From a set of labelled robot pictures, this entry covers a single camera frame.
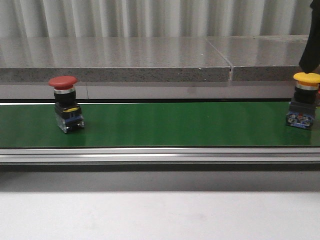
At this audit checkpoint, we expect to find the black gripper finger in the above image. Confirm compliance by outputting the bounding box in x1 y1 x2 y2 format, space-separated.
299 0 320 74

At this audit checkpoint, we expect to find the yellow mushroom push button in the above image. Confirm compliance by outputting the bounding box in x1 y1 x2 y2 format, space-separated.
286 72 320 130

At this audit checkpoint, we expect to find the red mushroom push button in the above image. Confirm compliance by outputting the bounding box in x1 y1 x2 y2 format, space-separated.
48 75 85 133

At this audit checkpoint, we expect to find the green conveyor belt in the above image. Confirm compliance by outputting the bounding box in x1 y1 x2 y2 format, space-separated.
0 101 320 148

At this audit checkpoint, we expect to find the grey stone countertop slab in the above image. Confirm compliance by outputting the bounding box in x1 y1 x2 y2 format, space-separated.
0 37 230 83

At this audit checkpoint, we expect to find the white pleated curtain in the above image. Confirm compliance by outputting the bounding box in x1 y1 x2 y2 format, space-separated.
0 0 311 38

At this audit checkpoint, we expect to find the aluminium conveyor side rail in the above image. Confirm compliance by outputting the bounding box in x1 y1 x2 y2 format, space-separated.
0 146 320 164

